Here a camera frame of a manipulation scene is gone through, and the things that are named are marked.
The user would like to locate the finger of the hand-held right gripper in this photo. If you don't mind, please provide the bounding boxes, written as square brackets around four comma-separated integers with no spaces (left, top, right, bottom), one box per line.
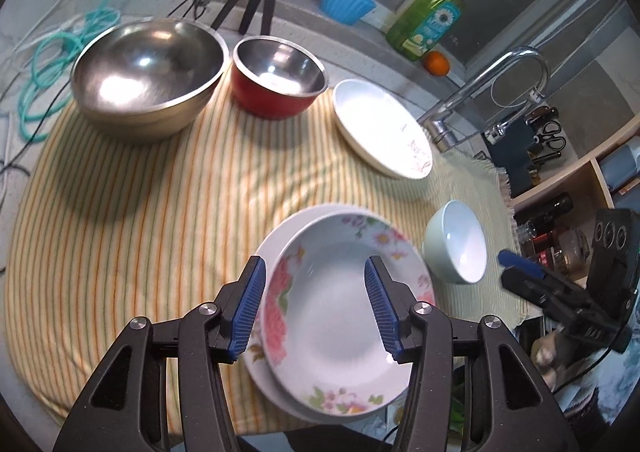
[497,249,548,280]
[501,268,632,354]

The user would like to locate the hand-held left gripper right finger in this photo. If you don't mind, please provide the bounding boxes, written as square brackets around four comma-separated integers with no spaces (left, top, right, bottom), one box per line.
[364,255,581,452]

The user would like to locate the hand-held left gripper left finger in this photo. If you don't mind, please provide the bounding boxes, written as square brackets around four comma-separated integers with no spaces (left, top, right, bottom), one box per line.
[52,255,268,452]

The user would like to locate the pink floral deep plate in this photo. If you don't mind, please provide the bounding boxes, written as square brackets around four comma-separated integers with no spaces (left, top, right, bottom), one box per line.
[261,212,437,417]

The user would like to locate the small pale blue bowl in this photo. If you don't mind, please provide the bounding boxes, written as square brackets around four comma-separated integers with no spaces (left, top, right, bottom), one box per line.
[421,199,488,285]

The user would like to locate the plain white plate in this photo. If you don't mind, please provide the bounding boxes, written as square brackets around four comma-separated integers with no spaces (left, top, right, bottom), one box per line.
[241,203,437,425]

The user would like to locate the white plate with small print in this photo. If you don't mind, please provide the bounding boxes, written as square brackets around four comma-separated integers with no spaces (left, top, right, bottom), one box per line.
[332,79,434,180]

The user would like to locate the red steel-lined bowl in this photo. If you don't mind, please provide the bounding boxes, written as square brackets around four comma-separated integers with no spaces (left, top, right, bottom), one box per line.
[231,36,328,120]

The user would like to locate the large stainless steel bowl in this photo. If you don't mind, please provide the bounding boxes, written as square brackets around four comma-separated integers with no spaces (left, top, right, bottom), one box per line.
[70,18,225,142]

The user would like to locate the person's right hand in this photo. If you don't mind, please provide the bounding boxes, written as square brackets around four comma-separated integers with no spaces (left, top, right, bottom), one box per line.
[531,332,568,388]

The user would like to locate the clear glass jar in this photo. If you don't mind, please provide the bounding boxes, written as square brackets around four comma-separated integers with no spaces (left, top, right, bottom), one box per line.
[550,227,593,274]

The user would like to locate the wooden shelf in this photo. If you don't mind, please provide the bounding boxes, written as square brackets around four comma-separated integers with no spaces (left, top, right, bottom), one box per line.
[510,117,640,293]

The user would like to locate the dark blue knife block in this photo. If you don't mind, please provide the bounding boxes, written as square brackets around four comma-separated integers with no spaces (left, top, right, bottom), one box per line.
[487,105,568,185]

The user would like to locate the yellow striped cloth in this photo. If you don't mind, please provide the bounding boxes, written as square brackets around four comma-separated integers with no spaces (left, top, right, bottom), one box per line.
[4,67,531,435]

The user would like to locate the black scissors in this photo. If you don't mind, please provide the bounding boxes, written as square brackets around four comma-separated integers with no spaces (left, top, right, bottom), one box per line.
[537,121,568,151]

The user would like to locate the chrome faucet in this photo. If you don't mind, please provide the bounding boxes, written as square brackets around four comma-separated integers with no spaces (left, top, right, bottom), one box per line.
[417,46,551,153]

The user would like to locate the orange fruit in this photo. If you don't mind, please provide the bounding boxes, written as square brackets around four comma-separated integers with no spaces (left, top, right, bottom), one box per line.
[424,51,452,76]

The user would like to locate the green dish soap bottle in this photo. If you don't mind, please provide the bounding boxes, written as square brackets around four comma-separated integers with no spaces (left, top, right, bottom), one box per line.
[385,0,486,62]

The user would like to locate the blue ribbed cup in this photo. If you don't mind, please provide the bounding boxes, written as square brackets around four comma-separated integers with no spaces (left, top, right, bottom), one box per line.
[320,0,377,26]

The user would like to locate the teal cable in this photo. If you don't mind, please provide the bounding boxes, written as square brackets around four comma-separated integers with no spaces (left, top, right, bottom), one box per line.
[17,0,161,140]

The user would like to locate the white cable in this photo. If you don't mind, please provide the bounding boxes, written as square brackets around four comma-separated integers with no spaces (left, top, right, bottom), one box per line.
[10,17,96,68]

